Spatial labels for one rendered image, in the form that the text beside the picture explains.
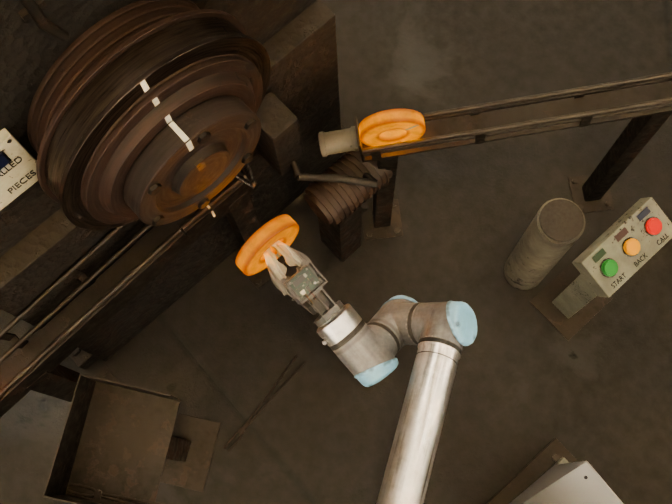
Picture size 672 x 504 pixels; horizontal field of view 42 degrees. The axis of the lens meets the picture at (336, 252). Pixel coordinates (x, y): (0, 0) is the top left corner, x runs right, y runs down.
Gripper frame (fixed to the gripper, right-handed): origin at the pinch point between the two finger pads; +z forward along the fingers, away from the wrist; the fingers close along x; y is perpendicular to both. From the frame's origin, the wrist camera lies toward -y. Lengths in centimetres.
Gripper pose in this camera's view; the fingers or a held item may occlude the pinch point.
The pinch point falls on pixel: (267, 243)
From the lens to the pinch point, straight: 181.7
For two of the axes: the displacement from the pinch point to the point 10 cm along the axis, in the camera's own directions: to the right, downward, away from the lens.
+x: -7.4, 6.5, -1.7
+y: 1.7, -0.6, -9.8
